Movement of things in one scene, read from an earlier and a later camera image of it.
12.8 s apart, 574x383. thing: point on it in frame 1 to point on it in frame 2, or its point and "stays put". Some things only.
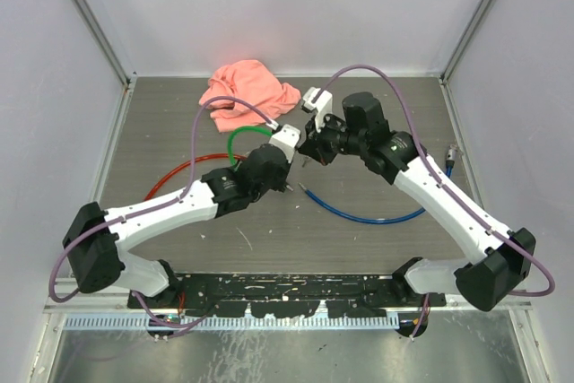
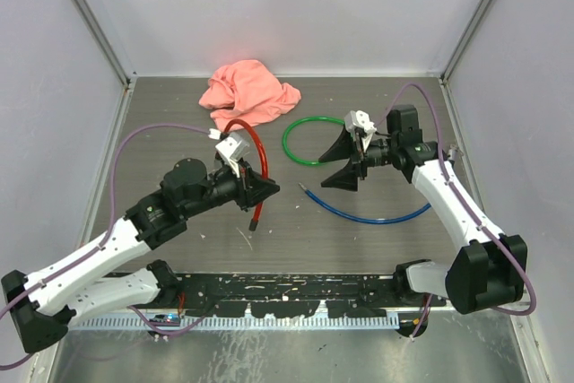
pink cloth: (249, 82) stays put
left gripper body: (278, 179) to (242, 195)
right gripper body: (328, 142) to (361, 156)
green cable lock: (233, 131) to (304, 118)
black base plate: (291, 295) stays put
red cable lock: (186, 164) to (254, 223)
